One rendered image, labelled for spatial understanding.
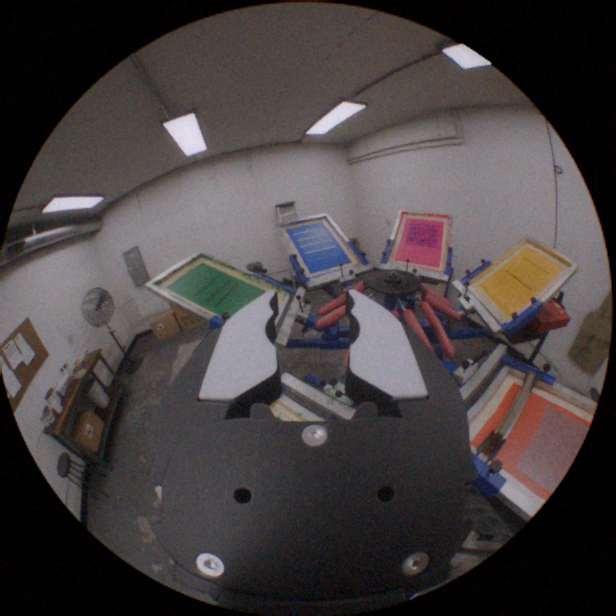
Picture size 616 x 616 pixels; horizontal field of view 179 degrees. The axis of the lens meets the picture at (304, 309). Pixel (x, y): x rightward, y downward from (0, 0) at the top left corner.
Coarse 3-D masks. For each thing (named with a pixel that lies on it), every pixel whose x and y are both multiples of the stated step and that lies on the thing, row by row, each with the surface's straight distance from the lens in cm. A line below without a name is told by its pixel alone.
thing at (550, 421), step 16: (512, 384) 109; (512, 400) 101; (528, 400) 104; (544, 400) 108; (528, 416) 98; (544, 416) 102; (560, 416) 107; (576, 416) 112; (544, 432) 97; (560, 432) 101; (576, 432) 107; (560, 448) 97; (576, 448) 102
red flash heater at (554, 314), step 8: (552, 304) 211; (560, 304) 223; (544, 312) 184; (552, 312) 194; (560, 312) 206; (536, 320) 167; (544, 320) 171; (552, 320) 180; (560, 320) 193; (568, 320) 211; (536, 328) 168; (544, 328) 174; (552, 328) 188
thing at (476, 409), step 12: (504, 372) 108; (516, 372) 113; (492, 384) 100; (540, 384) 112; (492, 396) 98; (564, 396) 114; (576, 396) 115; (480, 408) 88; (588, 408) 117; (468, 420) 83; (504, 492) 74; (516, 492) 76; (516, 504) 75; (528, 504) 78; (528, 516) 78
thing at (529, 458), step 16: (496, 416) 92; (480, 432) 86; (512, 432) 90; (528, 432) 93; (512, 448) 86; (528, 448) 89; (544, 448) 93; (512, 464) 83; (528, 464) 86; (544, 464) 90; (560, 464) 94; (528, 480) 84; (544, 480) 88; (560, 480) 92; (544, 496) 86
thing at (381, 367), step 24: (360, 312) 10; (384, 312) 10; (360, 336) 8; (384, 336) 9; (360, 360) 7; (384, 360) 7; (408, 360) 8; (360, 384) 7; (384, 384) 7; (408, 384) 7; (384, 408) 7
